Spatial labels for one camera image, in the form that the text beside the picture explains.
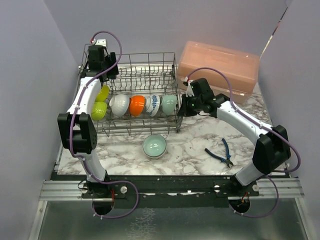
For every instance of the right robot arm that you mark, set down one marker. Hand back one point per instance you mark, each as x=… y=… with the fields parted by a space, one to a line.
x=270 y=150

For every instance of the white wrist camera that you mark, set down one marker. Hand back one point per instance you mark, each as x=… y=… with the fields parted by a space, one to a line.
x=99 y=42
x=189 y=91

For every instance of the grey bowl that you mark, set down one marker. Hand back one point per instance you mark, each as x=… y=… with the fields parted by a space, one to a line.
x=119 y=104

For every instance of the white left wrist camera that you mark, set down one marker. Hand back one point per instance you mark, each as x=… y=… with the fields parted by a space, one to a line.
x=99 y=42

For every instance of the yellow-green bowl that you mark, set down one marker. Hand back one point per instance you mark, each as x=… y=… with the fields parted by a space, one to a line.
x=103 y=94

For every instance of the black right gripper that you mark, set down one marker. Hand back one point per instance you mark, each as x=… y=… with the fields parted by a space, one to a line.
x=184 y=111

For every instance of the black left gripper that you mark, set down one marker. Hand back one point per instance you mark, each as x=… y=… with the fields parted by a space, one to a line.
x=110 y=60

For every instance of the grey wire dish rack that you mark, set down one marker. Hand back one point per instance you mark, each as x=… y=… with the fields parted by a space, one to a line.
x=143 y=74

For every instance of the celadon green bowl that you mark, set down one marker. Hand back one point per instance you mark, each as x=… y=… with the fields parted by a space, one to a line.
x=168 y=104

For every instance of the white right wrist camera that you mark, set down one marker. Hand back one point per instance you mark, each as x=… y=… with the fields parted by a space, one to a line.
x=189 y=91

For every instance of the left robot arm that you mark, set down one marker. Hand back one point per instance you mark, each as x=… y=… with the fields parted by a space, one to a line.
x=76 y=126

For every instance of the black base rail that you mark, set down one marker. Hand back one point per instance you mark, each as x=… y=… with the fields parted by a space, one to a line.
x=149 y=191

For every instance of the blue floral bowl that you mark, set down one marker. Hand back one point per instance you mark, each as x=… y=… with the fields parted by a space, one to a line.
x=152 y=104

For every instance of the white round bowl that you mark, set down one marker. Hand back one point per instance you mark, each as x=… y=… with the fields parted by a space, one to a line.
x=137 y=104

